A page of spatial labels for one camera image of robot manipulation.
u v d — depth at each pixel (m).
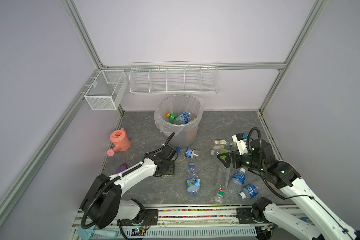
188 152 0.91
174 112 1.00
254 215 0.66
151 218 0.74
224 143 0.95
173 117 0.97
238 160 0.61
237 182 0.82
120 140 0.91
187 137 0.91
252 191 0.76
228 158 0.60
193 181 0.80
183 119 0.97
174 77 0.97
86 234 0.68
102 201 0.41
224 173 0.87
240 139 0.62
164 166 0.62
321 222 0.40
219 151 0.94
